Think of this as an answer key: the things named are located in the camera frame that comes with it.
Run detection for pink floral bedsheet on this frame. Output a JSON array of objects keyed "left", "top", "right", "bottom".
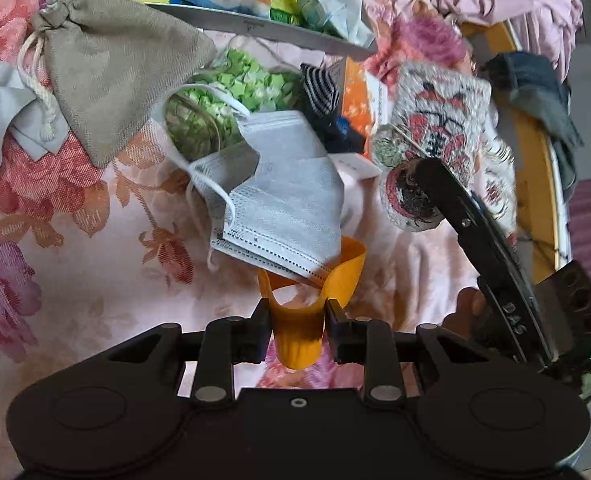
[{"left": 0, "top": 0, "right": 571, "bottom": 411}]

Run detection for embroidered fabric pouch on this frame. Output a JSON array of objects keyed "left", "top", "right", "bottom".
[{"left": 370, "top": 60, "right": 519, "bottom": 234}]

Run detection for orange and white box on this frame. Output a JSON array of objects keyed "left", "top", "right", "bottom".
[{"left": 333, "top": 56, "right": 392, "bottom": 182}]

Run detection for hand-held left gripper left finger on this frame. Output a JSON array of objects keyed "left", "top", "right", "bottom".
[{"left": 108, "top": 299, "right": 272, "bottom": 403}]

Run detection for person's right hand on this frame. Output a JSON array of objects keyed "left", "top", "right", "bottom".
[{"left": 456, "top": 287, "right": 487, "bottom": 334}]

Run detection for bag of green paper stars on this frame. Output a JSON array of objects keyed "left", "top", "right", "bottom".
[{"left": 163, "top": 49, "right": 306, "bottom": 162}]

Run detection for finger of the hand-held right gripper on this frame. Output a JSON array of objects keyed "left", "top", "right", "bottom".
[{"left": 409, "top": 157, "right": 481, "bottom": 234}]

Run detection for grey face mask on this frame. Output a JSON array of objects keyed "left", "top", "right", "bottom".
[{"left": 184, "top": 110, "right": 347, "bottom": 292}]

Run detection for orange plastic scoop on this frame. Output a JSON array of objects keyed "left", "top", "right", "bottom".
[{"left": 258, "top": 236, "right": 367, "bottom": 369}]

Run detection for blue denim jeans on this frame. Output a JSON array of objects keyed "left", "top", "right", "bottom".
[{"left": 480, "top": 51, "right": 584, "bottom": 202}]

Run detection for black white striped sock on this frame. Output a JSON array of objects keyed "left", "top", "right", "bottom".
[{"left": 300, "top": 62, "right": 344, "bottom": 119}]

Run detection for grey tray with cartoon print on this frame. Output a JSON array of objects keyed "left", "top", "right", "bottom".
[{"left": 78, "top": 0, "right": 379, "bottom": 62}]

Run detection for dark blue sock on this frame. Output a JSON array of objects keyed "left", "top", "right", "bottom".
[{"left": 318, "top": 115, "right": 369, "bottom": 157}]

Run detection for grey cloth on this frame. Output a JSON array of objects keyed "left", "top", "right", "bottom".
[{"left": 0, "top": 60, "right": 69, "bottom": 197}]

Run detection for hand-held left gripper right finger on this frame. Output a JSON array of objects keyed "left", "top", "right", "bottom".
[{"left": 325, "top": 299, "right": 489, "bottom": 403}]

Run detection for beige drawstring pouch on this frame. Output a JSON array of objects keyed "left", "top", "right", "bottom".
[{"left": 18, "top": 0, "right": 219, "bottom": 169}]

